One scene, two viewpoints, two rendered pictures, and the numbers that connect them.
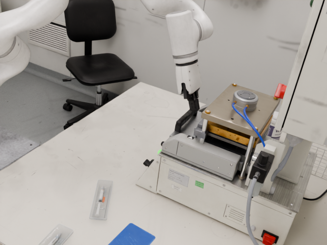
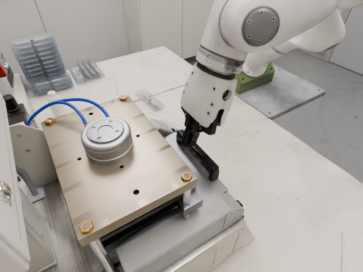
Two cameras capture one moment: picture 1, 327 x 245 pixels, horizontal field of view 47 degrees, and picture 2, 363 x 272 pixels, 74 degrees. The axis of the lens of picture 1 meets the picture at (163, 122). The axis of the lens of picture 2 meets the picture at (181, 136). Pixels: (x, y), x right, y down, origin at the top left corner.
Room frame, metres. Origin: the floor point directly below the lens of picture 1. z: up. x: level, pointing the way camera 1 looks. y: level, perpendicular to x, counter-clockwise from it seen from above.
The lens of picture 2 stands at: (1.35, -0.43, 1.40)
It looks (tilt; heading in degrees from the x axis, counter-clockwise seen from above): 43 degrees down; 123
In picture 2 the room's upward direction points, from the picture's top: straight up
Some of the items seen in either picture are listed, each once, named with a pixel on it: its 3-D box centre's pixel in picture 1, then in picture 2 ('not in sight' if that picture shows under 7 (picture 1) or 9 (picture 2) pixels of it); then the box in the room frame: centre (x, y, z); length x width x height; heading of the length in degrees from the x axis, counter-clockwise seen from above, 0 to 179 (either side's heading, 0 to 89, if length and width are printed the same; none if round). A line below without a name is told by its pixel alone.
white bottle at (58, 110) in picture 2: not in sight; (57, 107); (0.49, -0.03, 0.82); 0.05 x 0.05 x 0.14
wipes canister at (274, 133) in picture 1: (272, 128); not in sight; (1.46, -0.49, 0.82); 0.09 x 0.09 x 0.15
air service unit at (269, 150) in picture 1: (258, 170); (26, 128); (0.83, -0.27, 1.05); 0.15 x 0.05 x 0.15; 155
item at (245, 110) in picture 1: (249, 117); (92, 156); (1.06, -0.27, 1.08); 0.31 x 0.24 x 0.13; 155
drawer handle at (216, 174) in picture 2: (187, 117); (196, 153); (1.16, -0.08, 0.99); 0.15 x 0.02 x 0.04; 155
